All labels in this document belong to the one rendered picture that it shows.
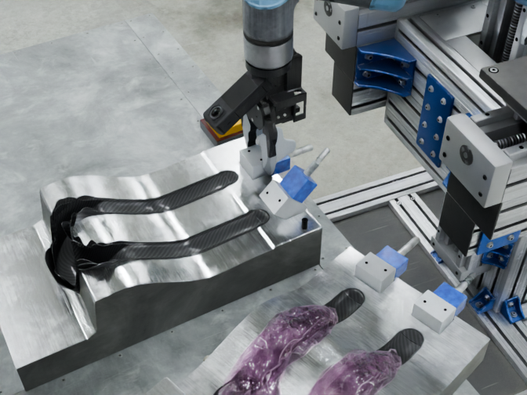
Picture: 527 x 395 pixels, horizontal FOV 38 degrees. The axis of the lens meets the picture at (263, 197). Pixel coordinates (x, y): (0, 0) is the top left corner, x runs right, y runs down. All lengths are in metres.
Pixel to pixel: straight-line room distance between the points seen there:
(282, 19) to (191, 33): 2.24
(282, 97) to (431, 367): 0.46
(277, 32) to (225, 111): 0.15
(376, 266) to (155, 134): 0.58
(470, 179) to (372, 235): 0.90
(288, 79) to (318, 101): 1.73
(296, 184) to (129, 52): 0.70
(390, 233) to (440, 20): 0.74
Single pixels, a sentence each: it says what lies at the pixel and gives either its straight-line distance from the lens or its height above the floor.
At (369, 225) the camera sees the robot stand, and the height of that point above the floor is 0.21.
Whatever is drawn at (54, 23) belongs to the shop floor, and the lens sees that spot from 3.53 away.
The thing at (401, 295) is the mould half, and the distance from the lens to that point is 1.17.
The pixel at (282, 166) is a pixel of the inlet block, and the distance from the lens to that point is 1.31.
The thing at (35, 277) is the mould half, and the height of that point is 0.86.
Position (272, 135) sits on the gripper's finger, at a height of 0.99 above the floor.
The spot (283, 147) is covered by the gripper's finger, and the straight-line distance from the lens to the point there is 1.26.
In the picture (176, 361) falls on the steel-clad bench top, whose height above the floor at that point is 0.80.
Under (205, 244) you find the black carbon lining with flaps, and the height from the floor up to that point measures 0.88.
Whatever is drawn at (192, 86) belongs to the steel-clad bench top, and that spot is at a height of 0.80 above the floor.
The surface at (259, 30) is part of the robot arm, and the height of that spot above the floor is 1.17.
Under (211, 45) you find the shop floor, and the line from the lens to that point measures 3.26.
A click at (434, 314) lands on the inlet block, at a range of 1.13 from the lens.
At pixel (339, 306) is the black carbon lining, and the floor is 0.85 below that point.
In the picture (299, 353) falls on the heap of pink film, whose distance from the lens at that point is 1.04.
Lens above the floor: 1.76
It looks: 44 degrees down
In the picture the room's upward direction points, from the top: straight up
